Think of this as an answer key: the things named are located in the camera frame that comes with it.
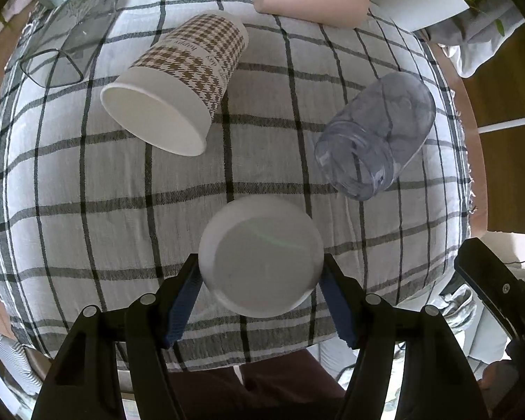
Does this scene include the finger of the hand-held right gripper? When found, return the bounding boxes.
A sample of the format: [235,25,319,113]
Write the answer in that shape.
[454,237,525,347]

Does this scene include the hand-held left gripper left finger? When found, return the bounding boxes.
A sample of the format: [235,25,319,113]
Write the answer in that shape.
[33,253,203,420]

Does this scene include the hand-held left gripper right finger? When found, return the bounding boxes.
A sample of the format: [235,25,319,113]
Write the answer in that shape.
[318,254,491,420]

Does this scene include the white cup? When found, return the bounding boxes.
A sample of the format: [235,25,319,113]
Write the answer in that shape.
[198,195,325,316]

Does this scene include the houndstooth paper cup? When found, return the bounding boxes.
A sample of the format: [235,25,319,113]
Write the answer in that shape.
[100,10,250,157]

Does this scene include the grey transparent cup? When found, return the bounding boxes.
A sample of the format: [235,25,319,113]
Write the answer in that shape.
[17,0,117,89]

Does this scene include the person's dark red trousers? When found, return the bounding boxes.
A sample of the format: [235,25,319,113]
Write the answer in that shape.
[166,348,347,420]

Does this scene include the checkered tablecloth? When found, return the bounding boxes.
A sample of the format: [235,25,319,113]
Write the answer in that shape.
[0,0,476,375]

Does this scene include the white pole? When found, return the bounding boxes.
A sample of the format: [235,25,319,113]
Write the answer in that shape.
[477,115,525,134]

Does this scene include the grey cloth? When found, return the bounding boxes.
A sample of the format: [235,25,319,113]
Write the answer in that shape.
[423,6,525,79]

